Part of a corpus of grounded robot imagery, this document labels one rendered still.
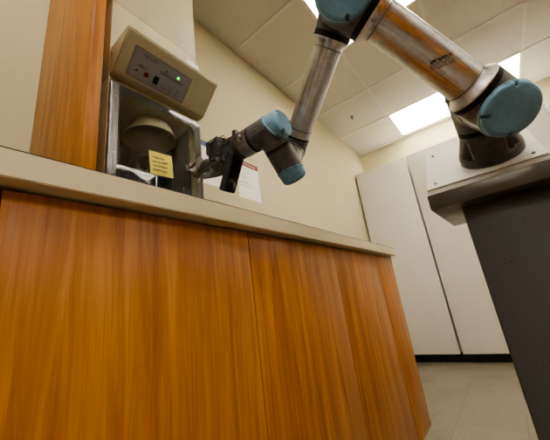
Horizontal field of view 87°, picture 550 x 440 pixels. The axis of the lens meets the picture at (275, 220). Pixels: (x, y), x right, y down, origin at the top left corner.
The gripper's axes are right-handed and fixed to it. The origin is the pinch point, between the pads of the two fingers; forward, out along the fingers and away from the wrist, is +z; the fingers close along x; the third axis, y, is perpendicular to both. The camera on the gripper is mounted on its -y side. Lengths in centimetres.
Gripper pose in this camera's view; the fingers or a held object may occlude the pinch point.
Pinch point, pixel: (198, 177)
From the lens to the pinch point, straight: 98.3
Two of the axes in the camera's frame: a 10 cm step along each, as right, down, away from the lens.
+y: -1.5, -9.5, 2.6
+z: -7.8, 2.8, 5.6
